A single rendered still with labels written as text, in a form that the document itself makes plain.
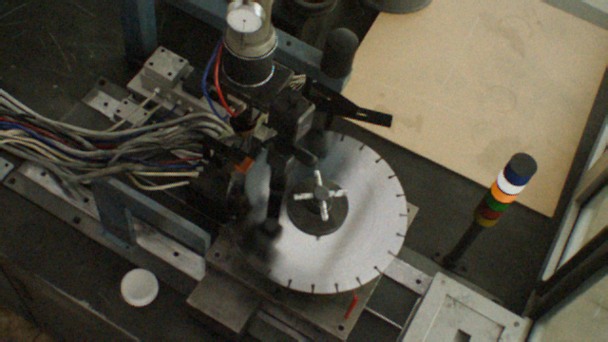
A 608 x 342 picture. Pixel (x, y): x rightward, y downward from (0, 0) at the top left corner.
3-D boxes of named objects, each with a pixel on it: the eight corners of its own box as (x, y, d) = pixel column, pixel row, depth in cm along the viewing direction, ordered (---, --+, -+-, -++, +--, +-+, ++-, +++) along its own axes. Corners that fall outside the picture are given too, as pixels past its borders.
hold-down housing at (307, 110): (303, 164, 124) (320, 94, 106) (285, 183, 122) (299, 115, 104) (278, 144, 125) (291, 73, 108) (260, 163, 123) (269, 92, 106)
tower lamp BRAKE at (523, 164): (534, 170, 122) (541, 161, 119) (524, 190, 119) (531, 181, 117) (509, 157, 122) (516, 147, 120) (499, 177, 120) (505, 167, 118)
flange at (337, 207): (326, 245, 131) (328, 239, 128) (275, 211, 133) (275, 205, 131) (359, 200, 136) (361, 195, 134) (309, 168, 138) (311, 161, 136)
